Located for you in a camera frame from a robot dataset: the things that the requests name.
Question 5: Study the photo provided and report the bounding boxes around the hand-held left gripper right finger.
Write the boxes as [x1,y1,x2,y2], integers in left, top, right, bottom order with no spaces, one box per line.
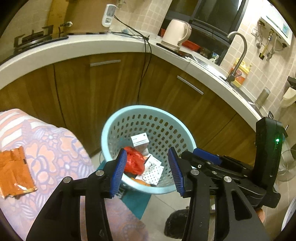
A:
[168,147,271,241]

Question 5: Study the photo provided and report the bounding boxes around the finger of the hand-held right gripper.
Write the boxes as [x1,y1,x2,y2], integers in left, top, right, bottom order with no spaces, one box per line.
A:
[193,148,232,168]
[181,151,234,183]

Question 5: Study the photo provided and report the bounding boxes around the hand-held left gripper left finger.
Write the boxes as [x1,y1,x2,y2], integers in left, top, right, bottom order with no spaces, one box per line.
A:
[25,148,127,241]

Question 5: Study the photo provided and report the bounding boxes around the red plastic bag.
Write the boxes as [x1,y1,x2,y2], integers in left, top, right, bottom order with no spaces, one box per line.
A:
[124,146,146,175]

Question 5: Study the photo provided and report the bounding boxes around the white spotted wrapper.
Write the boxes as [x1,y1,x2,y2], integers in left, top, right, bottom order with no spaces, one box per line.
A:
[135,155,163,185]

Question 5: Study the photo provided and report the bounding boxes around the orange and white paper cup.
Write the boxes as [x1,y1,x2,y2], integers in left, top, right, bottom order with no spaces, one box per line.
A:
[131,177,158,187]

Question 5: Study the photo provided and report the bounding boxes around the white carton box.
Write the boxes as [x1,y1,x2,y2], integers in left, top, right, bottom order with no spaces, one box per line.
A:
[131,133,149,153]

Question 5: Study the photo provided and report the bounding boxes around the light blue perforated plastic basket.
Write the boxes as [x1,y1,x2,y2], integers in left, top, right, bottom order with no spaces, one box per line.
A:
[101,105,197,194]

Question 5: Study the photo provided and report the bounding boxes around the orange snack packet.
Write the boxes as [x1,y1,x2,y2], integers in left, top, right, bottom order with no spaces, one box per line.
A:
[0,146,38,199]

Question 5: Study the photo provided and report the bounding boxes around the dark fuzzy floor item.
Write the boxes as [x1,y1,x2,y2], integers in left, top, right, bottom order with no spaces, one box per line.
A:
[164,209,192,239]

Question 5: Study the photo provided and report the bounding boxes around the metal cylinder cup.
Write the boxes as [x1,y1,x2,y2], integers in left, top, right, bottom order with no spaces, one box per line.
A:
[254,88,271,108]

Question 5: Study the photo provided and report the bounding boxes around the white plastic container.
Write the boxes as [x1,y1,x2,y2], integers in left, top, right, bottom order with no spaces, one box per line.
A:
[281,76,296,107]

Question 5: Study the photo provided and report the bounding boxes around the pink patterned blanket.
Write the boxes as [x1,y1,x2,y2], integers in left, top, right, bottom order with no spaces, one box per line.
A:
[0,109,151,241]

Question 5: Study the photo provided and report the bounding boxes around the yellow detergent bottle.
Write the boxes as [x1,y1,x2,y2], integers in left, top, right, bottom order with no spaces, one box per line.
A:
[230,58,252,88]

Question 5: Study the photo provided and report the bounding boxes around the wooden base cabinets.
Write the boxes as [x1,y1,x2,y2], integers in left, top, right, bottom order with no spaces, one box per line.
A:
[0,52,264,160]

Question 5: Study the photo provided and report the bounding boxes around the steel kitchen faucet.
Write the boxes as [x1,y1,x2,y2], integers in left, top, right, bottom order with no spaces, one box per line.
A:
[225,31,248,83]

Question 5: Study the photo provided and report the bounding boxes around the red plastic tray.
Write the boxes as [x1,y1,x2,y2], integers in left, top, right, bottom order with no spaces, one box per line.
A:
[159,28,200,52]

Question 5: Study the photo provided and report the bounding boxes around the white water heater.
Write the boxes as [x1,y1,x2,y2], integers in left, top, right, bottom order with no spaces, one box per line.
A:
[258,15,292,45]

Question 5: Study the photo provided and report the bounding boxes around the cream electric kettle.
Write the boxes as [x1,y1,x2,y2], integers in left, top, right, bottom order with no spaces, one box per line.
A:
[161,19,192,50]

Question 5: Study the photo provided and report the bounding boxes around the dark kitchen window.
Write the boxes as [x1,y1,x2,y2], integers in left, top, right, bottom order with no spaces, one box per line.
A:
[159,0,249,65]

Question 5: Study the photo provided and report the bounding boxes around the white power meter plug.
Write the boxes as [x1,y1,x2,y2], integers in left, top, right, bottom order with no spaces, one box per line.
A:
[102,4,116,27]

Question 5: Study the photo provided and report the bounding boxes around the black gas stove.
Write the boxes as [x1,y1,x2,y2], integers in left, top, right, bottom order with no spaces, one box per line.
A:
[0,25,70,63]

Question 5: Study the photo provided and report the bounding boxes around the wooden cutting board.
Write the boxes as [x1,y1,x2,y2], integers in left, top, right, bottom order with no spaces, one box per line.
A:
[46,0,70,37]

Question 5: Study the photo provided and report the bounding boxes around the metal cabinet handle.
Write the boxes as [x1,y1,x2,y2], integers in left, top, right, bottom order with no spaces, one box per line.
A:
[90,60,121,67]
[177,75,204,95]

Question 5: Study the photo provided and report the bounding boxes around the black power cable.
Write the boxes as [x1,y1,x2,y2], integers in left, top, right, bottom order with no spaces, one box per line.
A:
[113,14,152,105]
[53,64,67,128]

